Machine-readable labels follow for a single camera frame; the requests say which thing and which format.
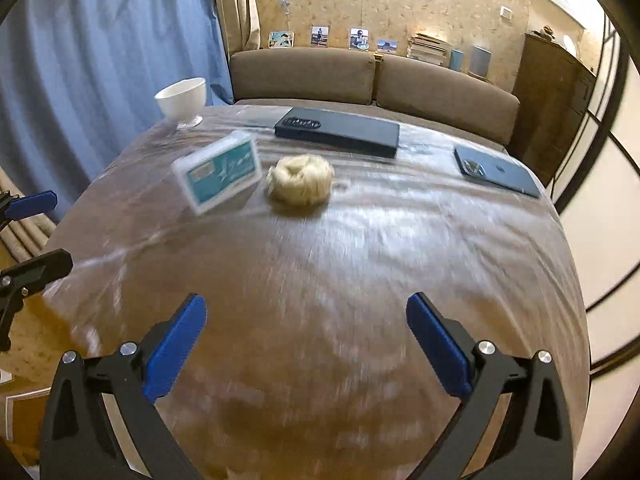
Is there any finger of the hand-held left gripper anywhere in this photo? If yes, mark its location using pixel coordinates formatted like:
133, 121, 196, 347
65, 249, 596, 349
0, 248, 74, 353
0, 190, 58, 233

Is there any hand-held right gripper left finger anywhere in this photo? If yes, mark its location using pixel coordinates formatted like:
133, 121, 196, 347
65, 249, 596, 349
40, 293, 208, 480

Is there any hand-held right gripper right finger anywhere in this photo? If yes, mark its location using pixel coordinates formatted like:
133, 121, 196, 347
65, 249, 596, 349
405, 292, 574, 480

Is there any beige pleated cloth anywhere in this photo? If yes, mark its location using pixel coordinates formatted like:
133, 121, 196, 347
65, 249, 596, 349
0, 167, 58, 263

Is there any blue curtain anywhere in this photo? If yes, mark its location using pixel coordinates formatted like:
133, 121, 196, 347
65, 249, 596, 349
0, 0, 233, 221

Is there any teal and white packet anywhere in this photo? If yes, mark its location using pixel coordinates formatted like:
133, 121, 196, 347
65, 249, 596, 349
171, 130, 262, 217

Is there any dark blue smartphone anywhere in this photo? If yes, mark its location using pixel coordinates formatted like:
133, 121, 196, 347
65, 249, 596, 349
453, 146, 542, 199

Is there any white footed bowl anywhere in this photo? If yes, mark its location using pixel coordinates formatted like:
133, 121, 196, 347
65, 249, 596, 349
154, 77, 207, 130

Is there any cream scrunchie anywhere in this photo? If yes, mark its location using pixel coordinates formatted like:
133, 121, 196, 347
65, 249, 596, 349
266, 155, 335, 207

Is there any white panel sliding door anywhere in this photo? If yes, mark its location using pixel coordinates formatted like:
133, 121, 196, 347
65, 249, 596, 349
550, 10, 640, 480

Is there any black flat case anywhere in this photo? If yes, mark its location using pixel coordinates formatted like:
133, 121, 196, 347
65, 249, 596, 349
274, 106, 401, 159

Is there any brown wooden cabinet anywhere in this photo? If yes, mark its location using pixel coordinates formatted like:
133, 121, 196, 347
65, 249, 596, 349
510, 32, 598, 186

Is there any beige curtain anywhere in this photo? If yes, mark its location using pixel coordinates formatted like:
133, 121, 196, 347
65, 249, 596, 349
212, 0, 261, 56

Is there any large grey cylinder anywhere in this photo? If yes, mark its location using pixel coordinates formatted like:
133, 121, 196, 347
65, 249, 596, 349
470, 45, 493, 81

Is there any stack of books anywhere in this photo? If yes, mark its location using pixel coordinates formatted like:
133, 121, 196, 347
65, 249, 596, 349
407, 32, 451, 67

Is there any brown sofa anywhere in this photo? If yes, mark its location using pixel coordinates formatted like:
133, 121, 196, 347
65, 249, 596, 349
227, 47, 521, 153

